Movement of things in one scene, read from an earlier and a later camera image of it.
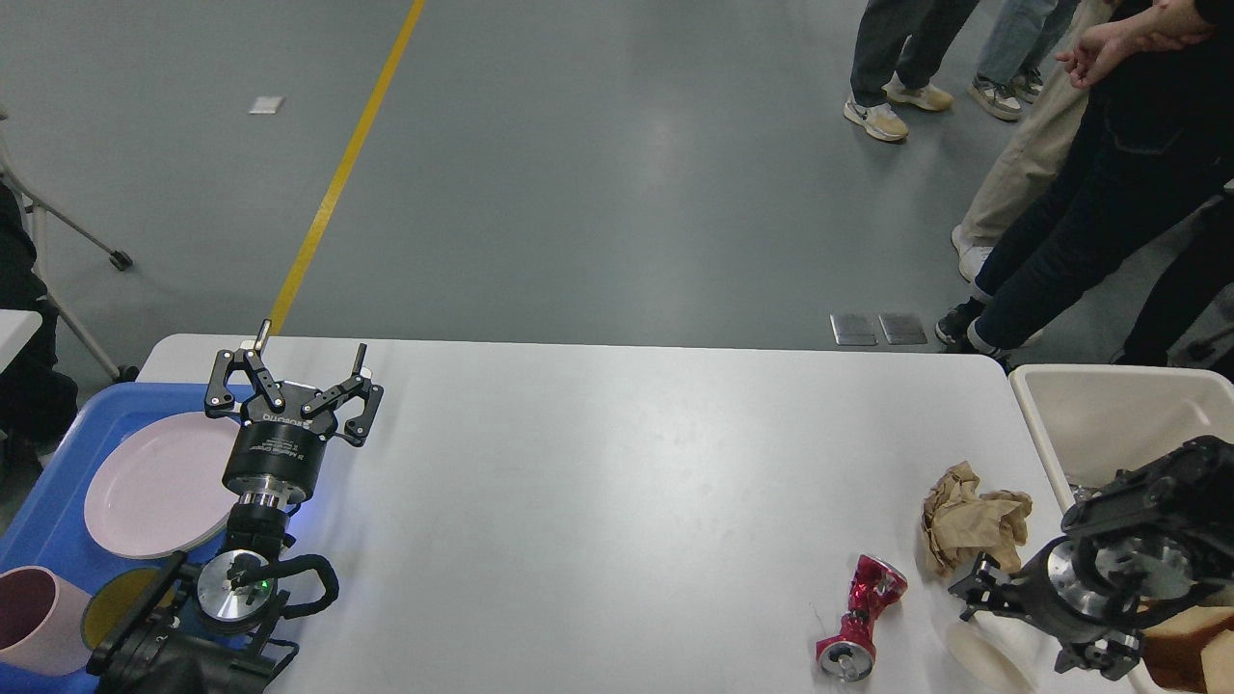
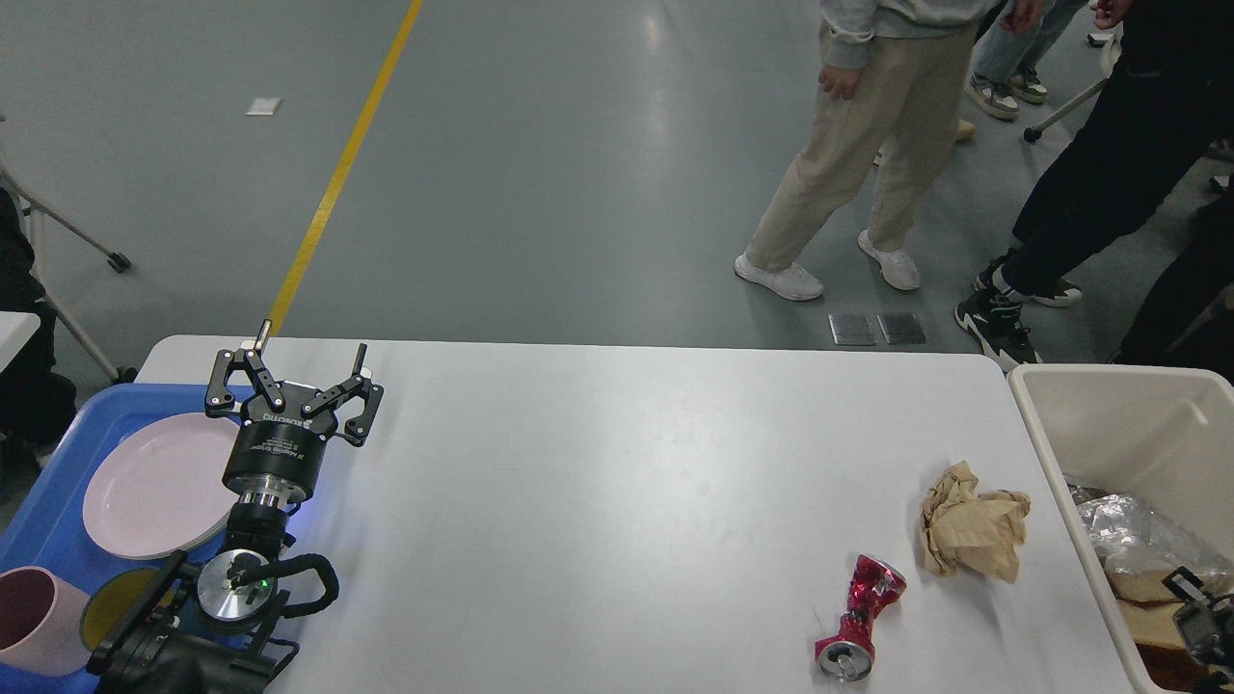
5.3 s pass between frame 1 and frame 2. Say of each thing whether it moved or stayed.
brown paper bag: stayed
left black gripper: stayed
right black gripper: moved
